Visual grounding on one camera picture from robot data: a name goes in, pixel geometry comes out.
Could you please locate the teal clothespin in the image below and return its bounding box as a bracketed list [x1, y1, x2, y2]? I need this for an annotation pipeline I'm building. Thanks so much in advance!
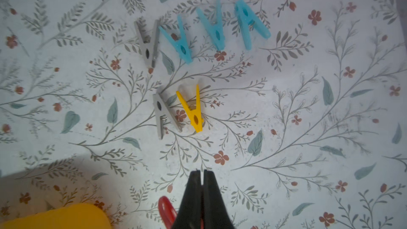
[196, 0, 225, 51]
[235, 0, 271, 50]
[159, 15, 193, 64]

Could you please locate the grey clothespin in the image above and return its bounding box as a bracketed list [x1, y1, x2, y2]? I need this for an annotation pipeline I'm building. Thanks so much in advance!
[153, 93, 182, 140]
[134, 20, 160, 68]

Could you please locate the red clothespin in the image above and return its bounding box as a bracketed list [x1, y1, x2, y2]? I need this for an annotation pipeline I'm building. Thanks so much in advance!
[158, 196, 177, 229]

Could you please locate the yellow clothespin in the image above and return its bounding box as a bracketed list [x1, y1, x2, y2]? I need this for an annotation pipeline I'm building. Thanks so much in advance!
[176, 84, 203, 133]

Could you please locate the yellow plastic storage box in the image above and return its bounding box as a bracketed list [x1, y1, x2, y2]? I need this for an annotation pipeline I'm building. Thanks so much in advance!
[1, 204, 112, 229]

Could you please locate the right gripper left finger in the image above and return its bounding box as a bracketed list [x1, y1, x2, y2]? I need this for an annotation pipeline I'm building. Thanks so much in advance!
[172, 171, 201, 229]

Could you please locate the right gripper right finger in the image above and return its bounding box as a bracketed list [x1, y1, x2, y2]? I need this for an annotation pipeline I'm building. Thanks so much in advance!
[202, 170, 234, 229]

